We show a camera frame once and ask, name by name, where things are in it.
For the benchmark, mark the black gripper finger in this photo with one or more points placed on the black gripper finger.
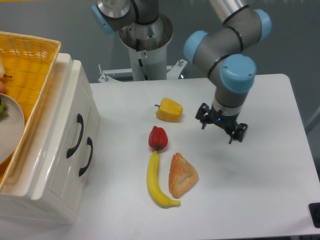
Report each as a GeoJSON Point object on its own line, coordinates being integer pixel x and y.
{"type": "Point", "coordinates": [238, 133]}
{"type": "Point", "coordinates": [204, 115]}

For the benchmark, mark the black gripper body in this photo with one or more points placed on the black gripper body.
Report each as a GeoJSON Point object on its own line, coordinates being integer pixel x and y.
{"type": "Point", "coordinates": [226, 118]}

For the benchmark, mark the black top drawer handle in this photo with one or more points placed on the black top drawer handle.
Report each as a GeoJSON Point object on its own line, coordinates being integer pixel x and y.
{"type": "Point", "coordinates": [78, 135]}

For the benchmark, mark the black drawer handle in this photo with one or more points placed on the black drawer handle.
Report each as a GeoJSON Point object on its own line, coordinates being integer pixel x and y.
{"type": "Point", "coordinates": [88, 154]}
{"type": "Point", "coordinates": [78, 135]}

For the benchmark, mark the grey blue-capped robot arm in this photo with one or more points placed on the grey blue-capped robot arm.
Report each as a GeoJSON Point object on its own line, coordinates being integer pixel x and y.
{"type": "Point", "coordinates": [218, 56]}

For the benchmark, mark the white drawer cabinet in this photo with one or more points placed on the white drawer cabinet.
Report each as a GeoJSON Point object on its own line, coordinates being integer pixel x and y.
{"type": "Point", "coordinates": [15, 195]}

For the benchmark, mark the yellow bell pepper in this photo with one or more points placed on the yellow bell pepper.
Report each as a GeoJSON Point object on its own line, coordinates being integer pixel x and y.
{"type": "Point", "coordinates": [169, 110]}

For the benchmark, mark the red bell pepper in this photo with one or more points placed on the red bell pepper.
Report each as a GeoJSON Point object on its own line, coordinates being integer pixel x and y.
{"type": "Point", "coordinates": [158, 139]}

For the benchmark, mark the triangular bread pastry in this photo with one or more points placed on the triangular bread pastry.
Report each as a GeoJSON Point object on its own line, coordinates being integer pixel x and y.
{"type": "Point", "coordinates": [182, 176]}

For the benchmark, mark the yellow banana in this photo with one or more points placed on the yellow banana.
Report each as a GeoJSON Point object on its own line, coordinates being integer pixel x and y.
{"type": "Point", "coordinates": [153, 186]}

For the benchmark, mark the yellow wicker basket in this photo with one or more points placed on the yellow wicker basket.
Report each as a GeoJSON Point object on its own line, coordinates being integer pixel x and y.
{"type": "Point", "coordinates": [29, 60]}

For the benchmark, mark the white plate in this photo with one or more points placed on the white plate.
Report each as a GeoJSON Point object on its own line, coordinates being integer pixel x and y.
{"type": "Point", "coordinates": [11, 127]}

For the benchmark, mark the green grapes on plate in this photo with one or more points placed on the green grapes on plate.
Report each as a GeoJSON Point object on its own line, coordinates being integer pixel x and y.
{"type": "Point", "coordinates": [3, 109]}

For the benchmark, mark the red fruit in basket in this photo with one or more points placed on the red fruit in basket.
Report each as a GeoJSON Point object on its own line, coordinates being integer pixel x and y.
{"type": "Point", "coordinates": [2, 88]}

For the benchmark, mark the pale pear in basket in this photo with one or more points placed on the pale pear in basket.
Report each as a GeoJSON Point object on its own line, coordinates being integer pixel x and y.
{"type": "Point", "coordinates": [3, 71]}

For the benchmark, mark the white metal base frame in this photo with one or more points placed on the white metal base frame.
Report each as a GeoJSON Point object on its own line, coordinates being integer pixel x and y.
{"type": "Point", "coordinates": [173, 72]}

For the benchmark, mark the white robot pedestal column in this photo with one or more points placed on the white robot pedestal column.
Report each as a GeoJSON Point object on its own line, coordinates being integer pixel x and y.
{"type": "Point", "coordinates": [147, 48]}

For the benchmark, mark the black lower drawer handle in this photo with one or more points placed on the black lower drawer handle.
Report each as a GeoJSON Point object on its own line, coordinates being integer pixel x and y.
{"type": "Point", "coordinates": [88, 154]}

